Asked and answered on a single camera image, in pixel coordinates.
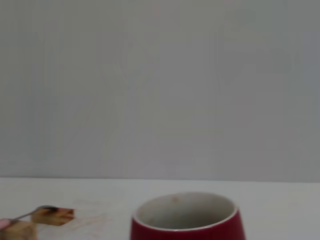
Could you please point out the red ceramic cup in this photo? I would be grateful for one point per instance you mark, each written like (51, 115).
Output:
(187, 233)

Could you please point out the orange stained wooden block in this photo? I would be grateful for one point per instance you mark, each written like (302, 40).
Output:
(57, 217)

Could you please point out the pale notched wooden block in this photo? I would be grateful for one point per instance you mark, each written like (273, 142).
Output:
(17, 231)

